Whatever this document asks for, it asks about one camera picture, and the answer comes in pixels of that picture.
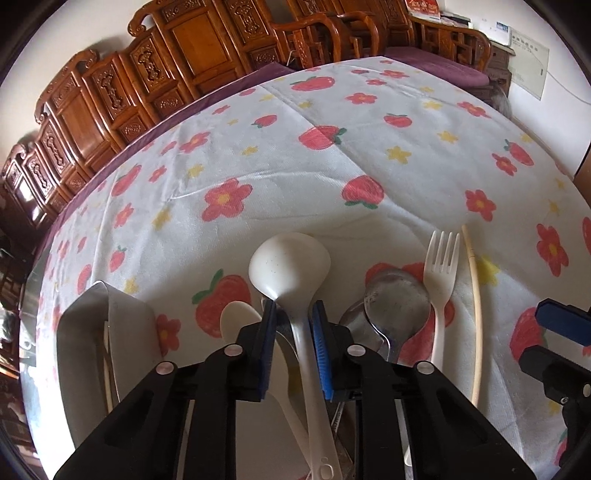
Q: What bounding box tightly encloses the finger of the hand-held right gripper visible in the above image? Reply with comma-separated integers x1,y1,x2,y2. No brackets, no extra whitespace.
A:
536,298,591,346
518,346,591,467

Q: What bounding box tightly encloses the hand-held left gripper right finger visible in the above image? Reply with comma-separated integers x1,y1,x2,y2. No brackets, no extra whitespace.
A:
311,300,539,480

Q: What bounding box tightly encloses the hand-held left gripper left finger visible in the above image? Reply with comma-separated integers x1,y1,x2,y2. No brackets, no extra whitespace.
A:
53,302,278,480

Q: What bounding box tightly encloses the small white spoon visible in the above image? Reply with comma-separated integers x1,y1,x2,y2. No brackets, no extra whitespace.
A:
220,301,310,446

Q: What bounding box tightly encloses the large white plastic ladle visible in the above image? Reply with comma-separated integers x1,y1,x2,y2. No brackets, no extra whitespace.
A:
248,233,345,480

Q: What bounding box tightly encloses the metal spoon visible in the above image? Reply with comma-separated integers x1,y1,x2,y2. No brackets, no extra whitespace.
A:
364,271,431,365
339,300,386,361

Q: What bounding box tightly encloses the white plastic fork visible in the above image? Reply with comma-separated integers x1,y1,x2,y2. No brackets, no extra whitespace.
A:
403,229,461,468

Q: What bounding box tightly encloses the wooden chopstick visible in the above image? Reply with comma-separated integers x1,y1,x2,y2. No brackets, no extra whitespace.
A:
461,224,485,409
102,320,115,412

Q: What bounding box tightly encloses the metal tray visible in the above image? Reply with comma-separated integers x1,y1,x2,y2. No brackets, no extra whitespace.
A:
56,281,163,452

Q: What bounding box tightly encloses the strawberry flower print tablecloth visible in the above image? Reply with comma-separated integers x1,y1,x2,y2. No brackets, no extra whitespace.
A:
18,55,591,480

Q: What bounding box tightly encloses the long purple cloth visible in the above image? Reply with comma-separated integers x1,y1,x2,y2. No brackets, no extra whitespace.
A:
44,62,296,259

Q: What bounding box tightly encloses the wooden armchair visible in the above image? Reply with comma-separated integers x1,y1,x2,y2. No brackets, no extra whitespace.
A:
409,14,492,86
272,11,386,70

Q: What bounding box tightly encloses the white box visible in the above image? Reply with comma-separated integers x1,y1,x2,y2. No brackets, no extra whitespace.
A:
485,21,511,45

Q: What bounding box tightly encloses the carved wooden bench back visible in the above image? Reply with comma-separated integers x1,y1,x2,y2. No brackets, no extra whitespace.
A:
0,142,70,241
277,0,411,47

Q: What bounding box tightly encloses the large carved wooden bench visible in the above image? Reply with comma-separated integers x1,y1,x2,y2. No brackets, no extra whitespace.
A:
34,0,278,185

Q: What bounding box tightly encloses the red printed card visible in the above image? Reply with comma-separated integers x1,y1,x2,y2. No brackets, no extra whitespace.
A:
406,0,439,20

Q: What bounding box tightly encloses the white wall poster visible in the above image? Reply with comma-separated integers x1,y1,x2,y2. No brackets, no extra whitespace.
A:
508,25,550,100

